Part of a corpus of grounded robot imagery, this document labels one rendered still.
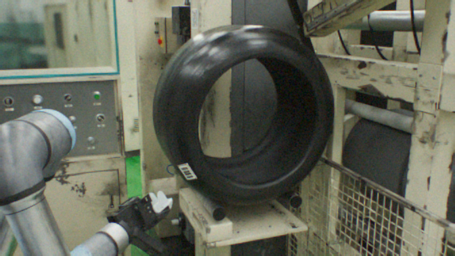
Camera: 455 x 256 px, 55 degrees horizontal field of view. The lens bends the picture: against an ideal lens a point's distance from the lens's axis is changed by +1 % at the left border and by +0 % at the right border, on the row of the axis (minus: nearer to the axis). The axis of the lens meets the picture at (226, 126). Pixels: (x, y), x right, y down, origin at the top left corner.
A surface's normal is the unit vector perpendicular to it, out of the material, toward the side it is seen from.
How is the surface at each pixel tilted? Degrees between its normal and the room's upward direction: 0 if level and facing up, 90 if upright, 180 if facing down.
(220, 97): 90
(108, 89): 90
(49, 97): 90
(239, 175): 35
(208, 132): 90
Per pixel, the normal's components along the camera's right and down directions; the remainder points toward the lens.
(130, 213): 0.80, -0.23
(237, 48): 0.28, 0.06
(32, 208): 0.63, -0.04
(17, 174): 0.51, -0.22
